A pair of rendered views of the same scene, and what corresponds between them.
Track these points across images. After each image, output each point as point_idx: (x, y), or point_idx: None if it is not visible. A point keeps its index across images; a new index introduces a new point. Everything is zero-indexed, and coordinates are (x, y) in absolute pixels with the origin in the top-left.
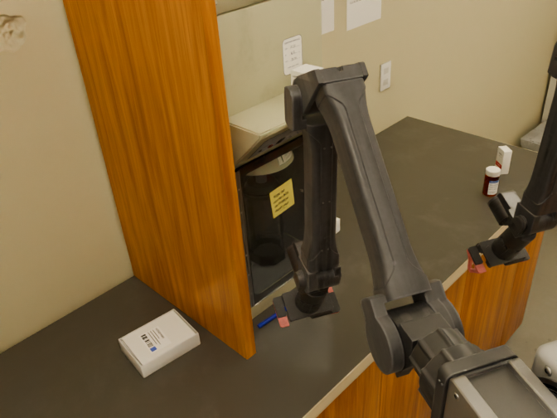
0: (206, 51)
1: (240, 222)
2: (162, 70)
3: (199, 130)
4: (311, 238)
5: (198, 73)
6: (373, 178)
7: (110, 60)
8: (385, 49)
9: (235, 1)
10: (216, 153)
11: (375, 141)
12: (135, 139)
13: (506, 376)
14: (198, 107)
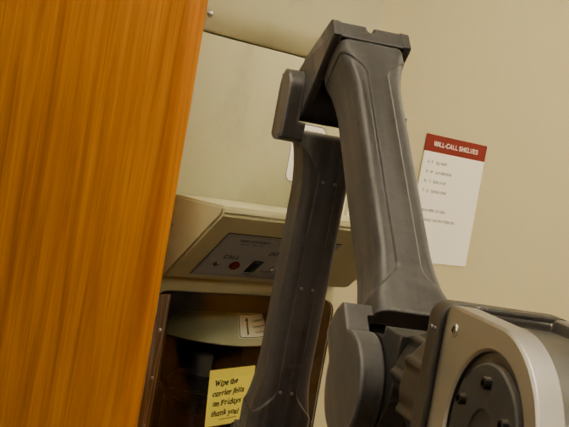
0: (179, 37)
1: (147, 360)
2: (102, 82)
3: (128, 174)
4: (266, 363)
5: (156, 74)
6: (389, 157)
7: (23, 85)
8: None
9: (240, 26)
10: (145, 211)
11: (402, 119)
12: (13, 219)
13: (546, 334)
14: (139, 133)
